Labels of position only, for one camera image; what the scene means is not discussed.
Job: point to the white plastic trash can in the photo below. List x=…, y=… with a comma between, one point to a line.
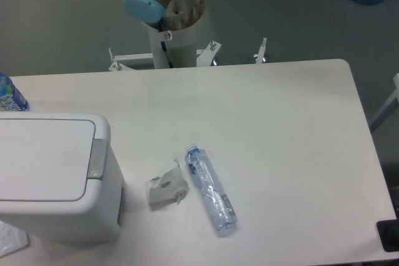
x=96, y=216

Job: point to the black table cable grommet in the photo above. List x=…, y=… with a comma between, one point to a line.
x=388, y=232

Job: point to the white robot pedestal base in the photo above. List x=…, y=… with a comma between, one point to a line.
x=173, y=41

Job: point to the crumpled white tissue packet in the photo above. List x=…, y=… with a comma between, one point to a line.
x=167, y=189

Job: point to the clear empty plastic bottle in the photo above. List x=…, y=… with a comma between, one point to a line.
x=215, y=199

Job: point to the blue labelled water bottle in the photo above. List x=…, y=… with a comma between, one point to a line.
x=12, y=99

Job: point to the white paper under trash can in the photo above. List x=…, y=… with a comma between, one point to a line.
x=12, y=239

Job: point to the grey lid push button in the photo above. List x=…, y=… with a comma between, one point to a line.
x=97, y=159

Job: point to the white trash can lid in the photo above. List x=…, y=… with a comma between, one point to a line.
x=44, y=160

